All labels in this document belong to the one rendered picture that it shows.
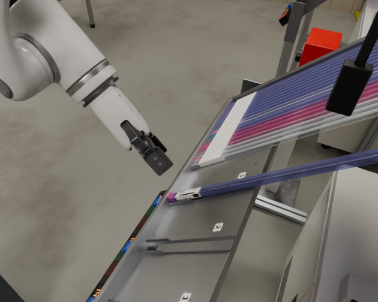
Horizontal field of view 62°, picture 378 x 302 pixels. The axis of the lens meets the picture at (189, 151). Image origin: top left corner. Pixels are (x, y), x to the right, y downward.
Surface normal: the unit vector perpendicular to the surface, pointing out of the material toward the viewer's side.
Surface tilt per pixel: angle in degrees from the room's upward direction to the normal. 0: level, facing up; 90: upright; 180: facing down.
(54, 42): 48
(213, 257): 43
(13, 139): 0
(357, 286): 0
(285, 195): 0
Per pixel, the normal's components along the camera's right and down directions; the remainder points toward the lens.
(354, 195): 0.04, -0.71
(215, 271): -0.59, -0.74
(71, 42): 0.55, -0.11
